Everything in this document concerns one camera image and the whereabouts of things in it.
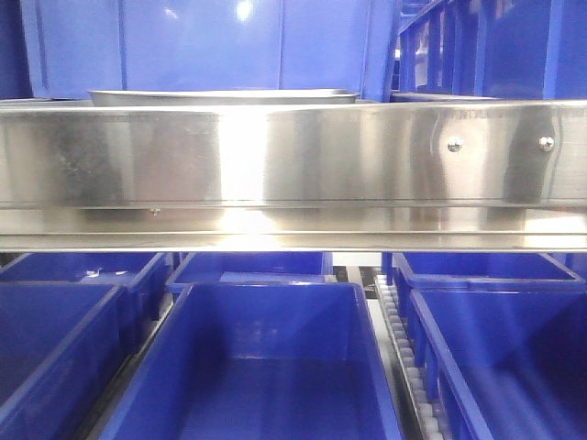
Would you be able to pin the silver metal tray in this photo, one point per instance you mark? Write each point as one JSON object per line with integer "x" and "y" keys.
{"x": 234, "y": 97}

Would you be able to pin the blue bin lower left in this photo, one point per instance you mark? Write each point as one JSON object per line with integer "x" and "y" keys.
{"x": 60, "y": 345}

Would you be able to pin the stainless steel shelf rail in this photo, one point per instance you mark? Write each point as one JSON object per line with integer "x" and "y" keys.
{"x": 266, "y": 177}

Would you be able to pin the blue bin behind centre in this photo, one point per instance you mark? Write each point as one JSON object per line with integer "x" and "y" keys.
{"x": 251, "y": 267}

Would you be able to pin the blue bin lower centre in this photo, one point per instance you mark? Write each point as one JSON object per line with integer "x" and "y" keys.
{"x": 261, "y": 362}

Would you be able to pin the blue bin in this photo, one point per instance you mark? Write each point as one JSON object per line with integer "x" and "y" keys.
{"x": 504, "y": 365}
{"x": 60, "y": 345}
{"x": 251, "y": 267}
{"x": 261, "y": 362}
{"x": 141, "y": 274}
{"x": 472, "y": 272}

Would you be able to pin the shelf screw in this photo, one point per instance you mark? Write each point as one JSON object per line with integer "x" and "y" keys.
{"x": 455, "y": 144}
{"x": 546, "y": 144}

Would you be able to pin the white roller conveyor track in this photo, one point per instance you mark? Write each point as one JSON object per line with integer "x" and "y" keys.
{"x": 419, "y": 417}

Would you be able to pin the left shelf screw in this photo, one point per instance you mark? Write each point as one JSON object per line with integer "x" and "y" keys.
{"x": 455, "y": 144}

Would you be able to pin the right shelf screw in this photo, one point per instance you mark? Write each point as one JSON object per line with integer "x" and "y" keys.
{"x": 546, "y": 144}

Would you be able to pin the blue crate back right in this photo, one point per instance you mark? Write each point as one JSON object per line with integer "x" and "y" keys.
{"x": 501, "y": 49}

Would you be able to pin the blue crate back left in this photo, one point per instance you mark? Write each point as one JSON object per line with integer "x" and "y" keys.
{"x": 15, "y": 83}

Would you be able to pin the blue bin lower right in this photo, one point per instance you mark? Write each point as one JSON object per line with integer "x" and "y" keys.
{"x": 504, "y": 365}

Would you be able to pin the blue bin left rear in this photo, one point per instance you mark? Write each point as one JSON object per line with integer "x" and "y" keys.
{"x": 141, "y": 274}

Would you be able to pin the large blue crate centre back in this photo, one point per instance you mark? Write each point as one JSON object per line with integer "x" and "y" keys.
{"x": 75, "y": 47}

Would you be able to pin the blue bin right rear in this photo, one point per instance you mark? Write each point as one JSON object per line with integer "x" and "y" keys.
{"x": 472, "y": 272}

